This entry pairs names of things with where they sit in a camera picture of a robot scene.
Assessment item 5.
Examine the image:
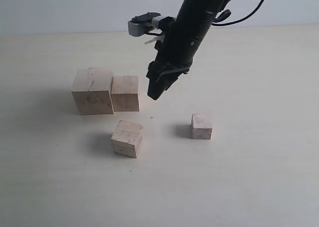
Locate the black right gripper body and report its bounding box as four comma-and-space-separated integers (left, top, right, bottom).
146, 10, 224, 80

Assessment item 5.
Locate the second largest wooden cube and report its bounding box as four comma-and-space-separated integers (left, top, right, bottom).
111, 76, 140, 112

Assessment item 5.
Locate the smallest wooden cube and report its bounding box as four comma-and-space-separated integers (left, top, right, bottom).
191, 113, 213, 140

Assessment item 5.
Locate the medium wooden cube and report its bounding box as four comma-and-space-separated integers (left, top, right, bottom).
111, 120, 144, 158

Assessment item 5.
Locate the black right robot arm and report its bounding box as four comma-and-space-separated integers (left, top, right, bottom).
147, 0, 231, 100

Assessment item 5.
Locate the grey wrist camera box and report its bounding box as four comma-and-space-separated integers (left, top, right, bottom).
128, 12, 176, 37

